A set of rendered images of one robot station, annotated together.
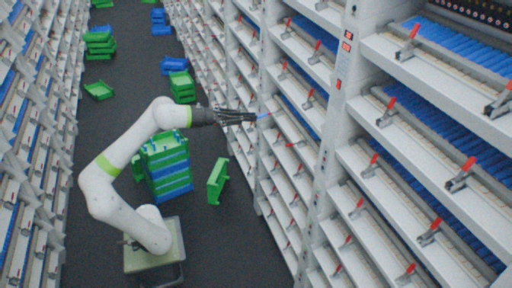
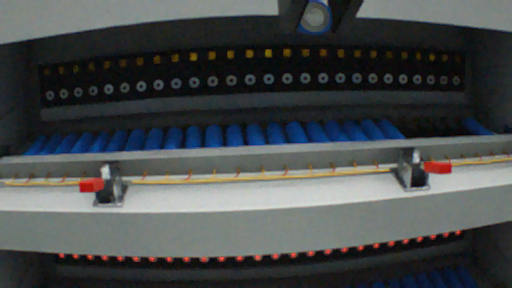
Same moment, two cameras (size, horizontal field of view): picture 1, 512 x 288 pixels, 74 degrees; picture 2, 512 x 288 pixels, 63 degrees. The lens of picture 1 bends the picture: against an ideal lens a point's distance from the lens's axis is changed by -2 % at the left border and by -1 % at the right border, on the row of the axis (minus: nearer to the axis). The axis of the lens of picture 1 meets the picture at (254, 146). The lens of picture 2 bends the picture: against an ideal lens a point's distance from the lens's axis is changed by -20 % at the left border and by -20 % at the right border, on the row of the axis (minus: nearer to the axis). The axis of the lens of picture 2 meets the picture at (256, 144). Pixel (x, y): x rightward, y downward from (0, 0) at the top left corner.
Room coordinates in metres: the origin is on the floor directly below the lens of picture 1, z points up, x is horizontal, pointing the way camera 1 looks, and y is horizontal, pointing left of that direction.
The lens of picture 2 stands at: (1.23, 0.24, 1.00)
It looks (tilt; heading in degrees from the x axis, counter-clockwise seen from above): 2 degrees down; 287
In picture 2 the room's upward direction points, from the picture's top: 2 degrees counter-clockwise
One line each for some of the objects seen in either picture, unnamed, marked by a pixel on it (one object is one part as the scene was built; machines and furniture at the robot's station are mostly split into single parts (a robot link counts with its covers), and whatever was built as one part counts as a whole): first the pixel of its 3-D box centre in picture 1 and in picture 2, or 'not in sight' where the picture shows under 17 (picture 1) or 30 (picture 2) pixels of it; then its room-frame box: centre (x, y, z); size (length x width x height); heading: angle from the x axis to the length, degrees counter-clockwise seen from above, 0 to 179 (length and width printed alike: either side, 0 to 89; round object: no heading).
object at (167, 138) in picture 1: (162, 143); not in sight; (1.84, 0.63, 0.44); 0.30 x 0.20 x 0.08; 124
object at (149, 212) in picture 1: (148, 224); not in sight; (1.14, 0.54, 0.45); 0.16 x 0.13 x 0.19; 35
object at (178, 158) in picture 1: (164, 152); not in sight; (1.84, 0.63, 0.36); 0.30 x 0.20 x 0.08; 124
